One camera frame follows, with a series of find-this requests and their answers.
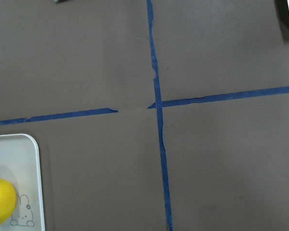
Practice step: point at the cream rabbit print tray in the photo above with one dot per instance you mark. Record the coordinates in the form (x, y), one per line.
(19, 164)

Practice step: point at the yellow lemon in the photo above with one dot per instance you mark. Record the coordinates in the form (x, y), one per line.
(7, 200)

